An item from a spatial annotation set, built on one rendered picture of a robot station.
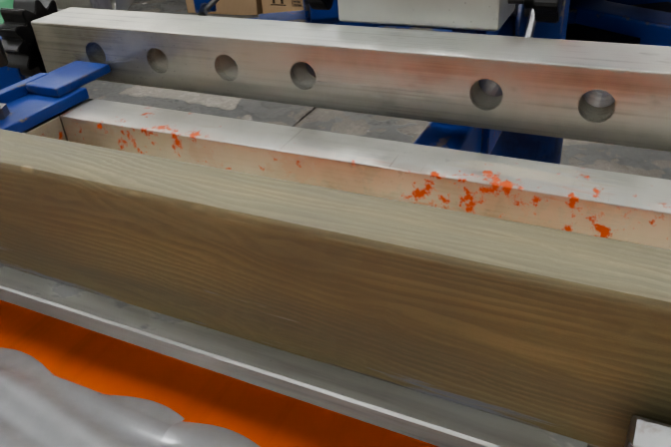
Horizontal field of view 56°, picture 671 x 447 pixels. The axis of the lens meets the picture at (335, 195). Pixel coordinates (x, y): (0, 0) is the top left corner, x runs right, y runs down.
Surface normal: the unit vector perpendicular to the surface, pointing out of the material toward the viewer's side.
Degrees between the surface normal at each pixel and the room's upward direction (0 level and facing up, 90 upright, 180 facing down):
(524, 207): 90
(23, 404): 30
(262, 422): 0
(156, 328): 0
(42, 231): 90
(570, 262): 0
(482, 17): 90
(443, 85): 90
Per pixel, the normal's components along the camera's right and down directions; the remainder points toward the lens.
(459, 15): -0.43, 0.49
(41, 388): 0.22, -0.97
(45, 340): -0.07, -0.86
